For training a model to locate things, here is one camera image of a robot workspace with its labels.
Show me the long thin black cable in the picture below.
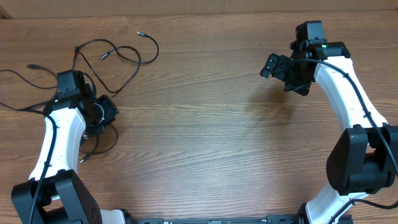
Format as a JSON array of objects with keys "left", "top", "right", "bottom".
[{"left": 0, "top": 63, "right": 60, "bottom": 113}]

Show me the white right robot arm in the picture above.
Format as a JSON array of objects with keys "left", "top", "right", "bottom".
[{"left": 260, "top": 21, "right": 397, "bottom": 223}]

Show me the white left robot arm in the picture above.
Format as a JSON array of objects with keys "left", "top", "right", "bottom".
[{"left": 11, "top": 70, "right": 127, "bottom": 223}]

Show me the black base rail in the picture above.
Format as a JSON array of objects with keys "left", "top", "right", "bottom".
[{"left": 126, "top": 214, "right": 305, "bottom": 224}]

